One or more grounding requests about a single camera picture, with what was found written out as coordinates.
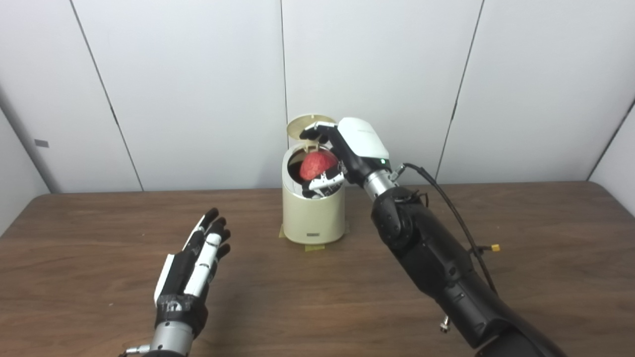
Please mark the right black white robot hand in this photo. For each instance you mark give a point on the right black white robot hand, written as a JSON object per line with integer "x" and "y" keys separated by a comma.
{"x": 364, "y": 141}

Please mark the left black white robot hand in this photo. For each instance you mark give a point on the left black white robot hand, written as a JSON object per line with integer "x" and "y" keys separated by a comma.
{"x": 181, "y": 277}

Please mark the red apple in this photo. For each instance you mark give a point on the red apple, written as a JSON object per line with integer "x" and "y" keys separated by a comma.
{"x": 315, "y": 166}

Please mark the cream round bin lid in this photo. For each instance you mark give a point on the cream round bin lid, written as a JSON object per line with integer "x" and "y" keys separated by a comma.
{"x": 297, "y": 125}

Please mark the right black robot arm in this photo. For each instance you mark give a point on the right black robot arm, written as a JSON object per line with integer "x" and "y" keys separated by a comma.
{"x": 436, "y": 258}

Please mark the cream-colored bin body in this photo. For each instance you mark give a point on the cream-colored bin body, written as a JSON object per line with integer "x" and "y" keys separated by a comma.
{"x": 312, "y": 218}

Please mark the small grey wall sticker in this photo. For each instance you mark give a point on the small grey wall sticker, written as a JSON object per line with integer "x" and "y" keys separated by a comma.
{"x": 41, "y": 143}

